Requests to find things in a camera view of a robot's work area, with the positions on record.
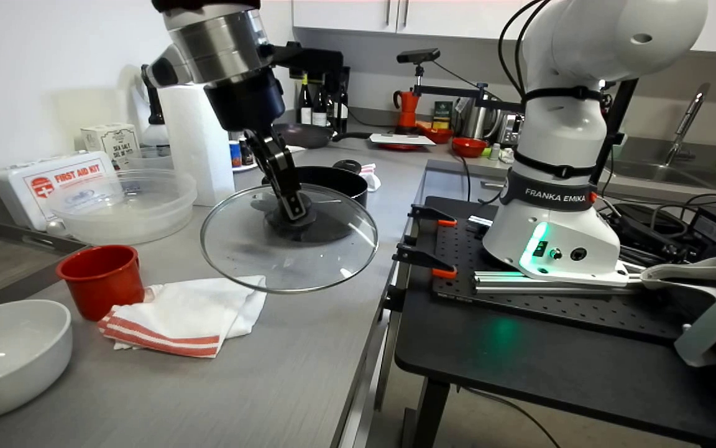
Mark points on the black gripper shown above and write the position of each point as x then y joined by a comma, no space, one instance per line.
252,105

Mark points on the glass pot lid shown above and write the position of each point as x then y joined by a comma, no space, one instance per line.
239,244

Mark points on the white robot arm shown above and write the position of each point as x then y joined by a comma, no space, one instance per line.
567,50

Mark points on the black cooking pot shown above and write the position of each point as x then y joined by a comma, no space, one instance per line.
335,201

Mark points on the white red towel by pot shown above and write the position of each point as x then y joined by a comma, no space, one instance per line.
371,177

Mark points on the white round plate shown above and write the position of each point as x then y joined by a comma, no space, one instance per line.
249,164

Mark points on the blue spice shaker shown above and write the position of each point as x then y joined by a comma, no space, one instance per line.
234,152

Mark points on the white paper towel roll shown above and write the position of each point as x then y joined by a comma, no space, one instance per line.
201,145

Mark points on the red white plate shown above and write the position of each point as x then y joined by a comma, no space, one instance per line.
399,142

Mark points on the clear plastic container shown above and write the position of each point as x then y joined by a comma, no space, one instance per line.
135,208

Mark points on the spray bottle black nozzle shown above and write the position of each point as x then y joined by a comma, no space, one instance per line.
155,142

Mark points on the white red striped towel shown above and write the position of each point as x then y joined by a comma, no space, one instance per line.
188,319

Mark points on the white outlet box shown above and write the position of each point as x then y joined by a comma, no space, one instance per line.
116,140

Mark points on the red bowl on counter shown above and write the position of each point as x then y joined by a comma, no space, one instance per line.
469,149

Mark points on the red plastic cup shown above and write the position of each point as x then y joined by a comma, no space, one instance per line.
102,277

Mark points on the steel kettle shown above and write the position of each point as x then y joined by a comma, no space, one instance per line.
478,117

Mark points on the white first aid kit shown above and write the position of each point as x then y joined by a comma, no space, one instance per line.
25,188

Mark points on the white ceramic bowl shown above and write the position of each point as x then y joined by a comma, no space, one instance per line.
36,346

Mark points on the black perforated mounting table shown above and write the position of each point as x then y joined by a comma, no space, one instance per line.
559,364

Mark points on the sink faucet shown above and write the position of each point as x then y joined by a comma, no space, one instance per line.
688,117

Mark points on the orange handled clamp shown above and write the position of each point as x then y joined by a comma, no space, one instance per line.
434,216
427,261

